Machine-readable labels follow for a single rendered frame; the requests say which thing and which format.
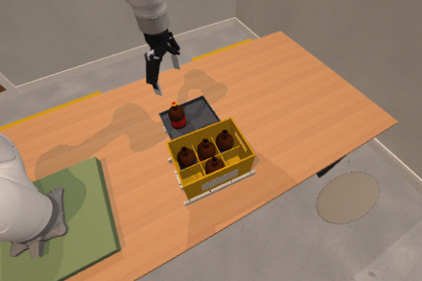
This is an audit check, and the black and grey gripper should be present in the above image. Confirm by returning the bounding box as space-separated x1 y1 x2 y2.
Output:
143 29 180 96

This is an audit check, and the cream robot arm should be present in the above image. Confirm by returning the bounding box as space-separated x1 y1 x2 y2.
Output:
0 0 170 260

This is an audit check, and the yellow divided crate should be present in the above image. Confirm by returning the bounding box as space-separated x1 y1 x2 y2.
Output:
171 117 256 199

